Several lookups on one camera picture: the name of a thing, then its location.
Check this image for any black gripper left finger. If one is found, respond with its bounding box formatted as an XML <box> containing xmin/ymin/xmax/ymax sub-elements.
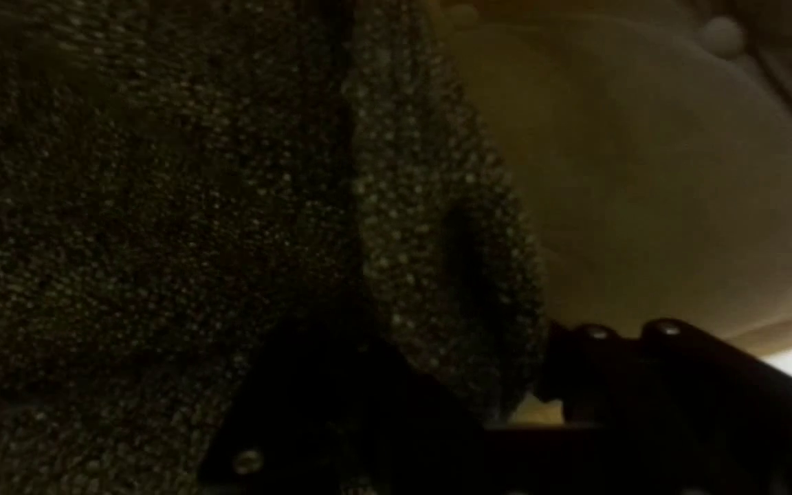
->
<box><xmin>198</xmin><ymin>323</ymin><xmax>491</xmax><ymax>495</ymax></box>

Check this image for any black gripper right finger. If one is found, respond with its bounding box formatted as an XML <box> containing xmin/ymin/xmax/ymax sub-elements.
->
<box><xmin>535</xmin><ymin>319</ymin><xmax>792</xmax><ymax>495</ymax></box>

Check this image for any dark grey knitted blanket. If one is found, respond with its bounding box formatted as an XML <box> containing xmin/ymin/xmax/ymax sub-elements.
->
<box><xmin>0</xmin><ymin>0</ymin><xmax>543</xmax><ymax>495</ymax></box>

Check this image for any beige tufted sofa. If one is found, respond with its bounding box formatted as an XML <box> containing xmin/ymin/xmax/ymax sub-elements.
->
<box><xmin>426</xmin><ymin>0</ymin><xmax>792</xmax><ymax>362</ymax></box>

